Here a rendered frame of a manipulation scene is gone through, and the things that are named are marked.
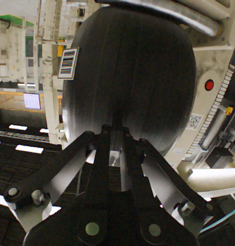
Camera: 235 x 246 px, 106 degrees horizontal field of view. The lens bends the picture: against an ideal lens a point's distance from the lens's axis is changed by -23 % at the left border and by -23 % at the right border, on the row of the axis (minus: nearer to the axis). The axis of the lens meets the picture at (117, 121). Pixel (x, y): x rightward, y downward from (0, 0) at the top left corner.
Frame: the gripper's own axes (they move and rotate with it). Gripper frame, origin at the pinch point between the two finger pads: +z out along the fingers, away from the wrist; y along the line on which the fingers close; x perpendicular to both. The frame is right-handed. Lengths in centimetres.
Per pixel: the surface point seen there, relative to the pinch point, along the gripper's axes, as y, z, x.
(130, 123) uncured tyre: 2.9, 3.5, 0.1
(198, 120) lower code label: 35.8, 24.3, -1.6
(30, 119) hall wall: -773, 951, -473
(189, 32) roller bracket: 25, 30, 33
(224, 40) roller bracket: 24.8, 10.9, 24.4
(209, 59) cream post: 29.7, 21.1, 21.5
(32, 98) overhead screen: -267, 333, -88
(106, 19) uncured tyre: -4.9, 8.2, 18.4
